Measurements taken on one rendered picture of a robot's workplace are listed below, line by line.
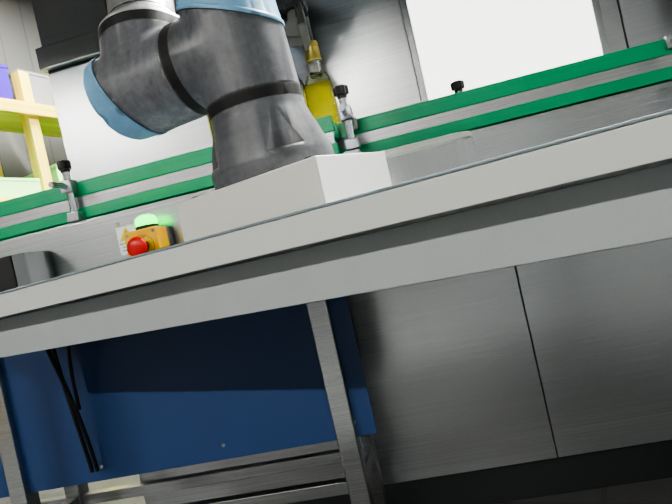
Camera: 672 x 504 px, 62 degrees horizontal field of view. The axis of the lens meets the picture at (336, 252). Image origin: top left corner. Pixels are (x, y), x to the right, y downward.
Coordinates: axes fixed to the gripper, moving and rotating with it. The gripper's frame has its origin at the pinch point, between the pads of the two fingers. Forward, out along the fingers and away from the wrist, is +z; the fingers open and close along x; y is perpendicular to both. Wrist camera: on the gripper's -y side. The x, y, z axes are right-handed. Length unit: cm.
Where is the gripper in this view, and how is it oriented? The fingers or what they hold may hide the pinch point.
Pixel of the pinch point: (310, 46)
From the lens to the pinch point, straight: 131.9
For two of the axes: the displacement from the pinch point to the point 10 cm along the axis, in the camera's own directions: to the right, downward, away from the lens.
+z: 2.2, 9.8, 0.0
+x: -1.7, 0.4, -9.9
